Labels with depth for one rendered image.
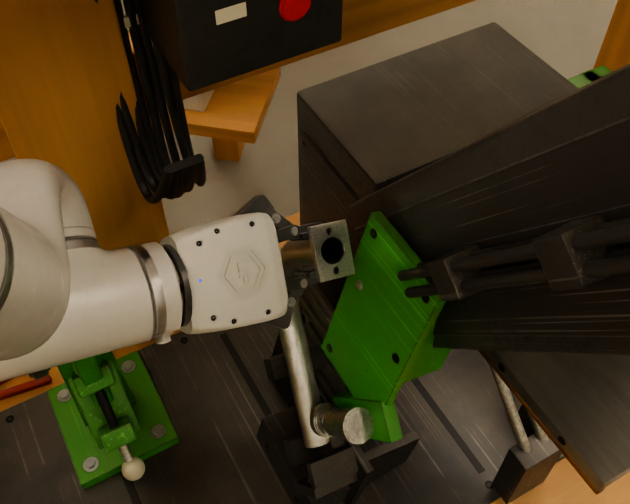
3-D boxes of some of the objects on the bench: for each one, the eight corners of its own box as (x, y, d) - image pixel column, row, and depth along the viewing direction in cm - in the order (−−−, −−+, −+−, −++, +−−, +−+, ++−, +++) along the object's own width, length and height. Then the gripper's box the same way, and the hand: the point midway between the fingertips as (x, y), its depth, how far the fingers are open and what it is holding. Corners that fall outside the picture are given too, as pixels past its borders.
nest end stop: (336, 473, 89) (358, 481, 85) (295, 491, 86) (315, 499, 82) (334, 464, 89) (356, 471, 85) (293, 481, 86) (313, 489, 82)
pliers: (43, 356, 105) (41, 351, 104) (54, 383, 102) (51, 379, 101) (-69, 404, 100) (-73, 400, 99) (-62, 434, 97) (-66, 430, 96)
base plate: (786, 323, 108) (794, 315, 107) (68, 764, 74) (63, 763, 73) (590, 154, 131) (593, 146, 130) (-26, 431, 97) (-32, 424, 96)
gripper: (129, 200, 66) (299, 171, 76) (163, 372, 68) (326, 323, 77) (155, 194, 60) (338, 163, 69) (193, 384, 62) (366, 329, 71)
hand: (315, 252), depth 72 cm, fingers closed on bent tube, 3 cm apart
